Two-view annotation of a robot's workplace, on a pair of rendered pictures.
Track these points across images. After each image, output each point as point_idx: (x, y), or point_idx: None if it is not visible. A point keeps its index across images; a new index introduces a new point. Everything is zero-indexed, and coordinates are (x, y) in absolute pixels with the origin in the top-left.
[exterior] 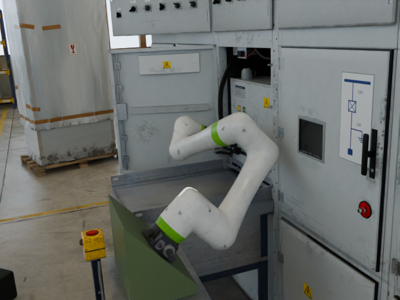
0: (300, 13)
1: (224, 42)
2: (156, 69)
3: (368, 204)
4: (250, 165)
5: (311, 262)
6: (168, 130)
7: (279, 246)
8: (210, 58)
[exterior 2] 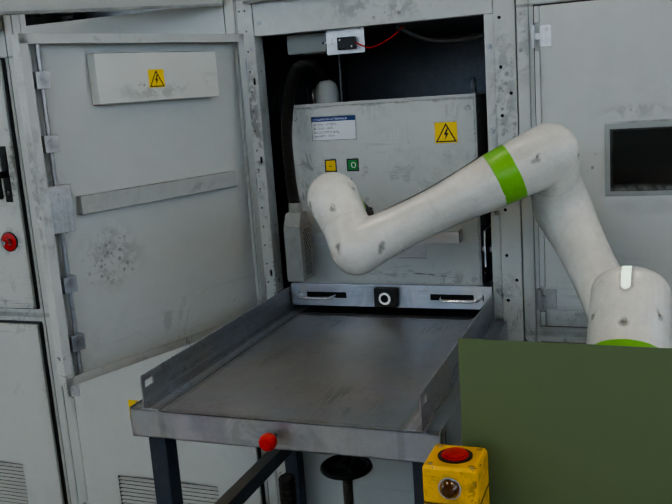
0: None
1: (285, 24)
2: (136, 89)
3: None
4: (590, 225)
5: None
6: (161, 247)
7: None
8: (228, 65)
